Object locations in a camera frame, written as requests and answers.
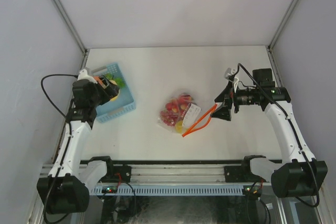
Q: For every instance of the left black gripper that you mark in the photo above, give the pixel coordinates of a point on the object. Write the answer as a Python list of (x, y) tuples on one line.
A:
[(110, 92)]

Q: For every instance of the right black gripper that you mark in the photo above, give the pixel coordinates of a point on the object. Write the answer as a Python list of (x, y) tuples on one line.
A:
[(224, 112)]

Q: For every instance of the green fake grape bunch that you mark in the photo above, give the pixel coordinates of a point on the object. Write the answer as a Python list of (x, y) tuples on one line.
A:
[(119, 81)]

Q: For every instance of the clear zip top bag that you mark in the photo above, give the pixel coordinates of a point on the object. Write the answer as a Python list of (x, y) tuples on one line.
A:
[(183, 114)]

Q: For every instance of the red fake strawberries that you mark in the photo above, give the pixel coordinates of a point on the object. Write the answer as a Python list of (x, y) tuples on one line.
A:
[(180, 103)]

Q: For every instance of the yellow fake lemon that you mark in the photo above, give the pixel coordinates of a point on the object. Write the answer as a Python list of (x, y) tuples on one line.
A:
[(179, 127)]

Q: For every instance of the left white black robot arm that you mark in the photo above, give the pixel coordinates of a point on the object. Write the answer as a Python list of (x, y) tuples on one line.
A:
[(66, 190)]

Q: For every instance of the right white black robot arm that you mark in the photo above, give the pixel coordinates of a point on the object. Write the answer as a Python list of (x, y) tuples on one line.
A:
[(299, 174)]

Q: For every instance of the red fake grape bunch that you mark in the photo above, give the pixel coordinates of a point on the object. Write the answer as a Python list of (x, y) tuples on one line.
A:
[(169, 118)]

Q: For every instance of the light blue plastic basket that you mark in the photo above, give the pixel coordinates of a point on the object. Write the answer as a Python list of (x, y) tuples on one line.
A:
[(123, 104)]

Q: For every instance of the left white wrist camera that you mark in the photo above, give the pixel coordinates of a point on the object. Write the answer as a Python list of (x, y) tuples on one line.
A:
[(84, 74)]

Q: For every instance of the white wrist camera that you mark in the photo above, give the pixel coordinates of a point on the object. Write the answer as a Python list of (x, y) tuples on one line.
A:
[(84, 74), (231, 76)]

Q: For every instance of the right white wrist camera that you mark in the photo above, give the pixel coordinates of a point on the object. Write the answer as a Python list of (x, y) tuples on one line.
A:
[(231, 76)]

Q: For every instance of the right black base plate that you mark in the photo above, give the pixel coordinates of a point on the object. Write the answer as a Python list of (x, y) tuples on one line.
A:
[(236, 174)]

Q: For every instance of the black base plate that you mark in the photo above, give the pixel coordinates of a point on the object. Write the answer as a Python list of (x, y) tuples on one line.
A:
[(117, 173), (236, 174)]

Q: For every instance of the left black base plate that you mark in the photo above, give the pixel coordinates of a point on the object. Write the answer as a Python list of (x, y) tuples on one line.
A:
[(117, 173)]

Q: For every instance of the aluminium front rail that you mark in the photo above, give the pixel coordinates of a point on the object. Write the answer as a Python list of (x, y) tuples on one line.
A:
[(158, 174)]

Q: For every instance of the light blue slotted cable duct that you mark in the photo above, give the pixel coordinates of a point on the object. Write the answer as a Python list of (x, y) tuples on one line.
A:
[(169, 190)]

